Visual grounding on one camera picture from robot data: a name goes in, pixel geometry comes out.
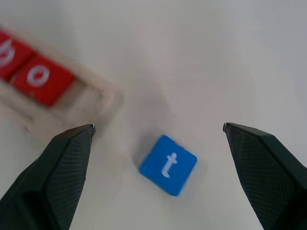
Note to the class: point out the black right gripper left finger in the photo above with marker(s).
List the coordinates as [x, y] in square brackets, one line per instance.
[45, 182]

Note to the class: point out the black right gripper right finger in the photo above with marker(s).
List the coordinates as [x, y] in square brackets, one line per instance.
[271, 177]

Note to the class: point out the red letter tile o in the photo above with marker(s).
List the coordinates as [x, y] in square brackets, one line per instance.
[40, 79]

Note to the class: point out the blue letter tile t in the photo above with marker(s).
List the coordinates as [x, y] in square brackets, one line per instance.
[168, 165]

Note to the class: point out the red letter tile b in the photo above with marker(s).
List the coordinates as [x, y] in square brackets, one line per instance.
[12, 57]

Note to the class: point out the wooden letter tray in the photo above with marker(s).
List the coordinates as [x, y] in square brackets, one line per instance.
[96, 95]

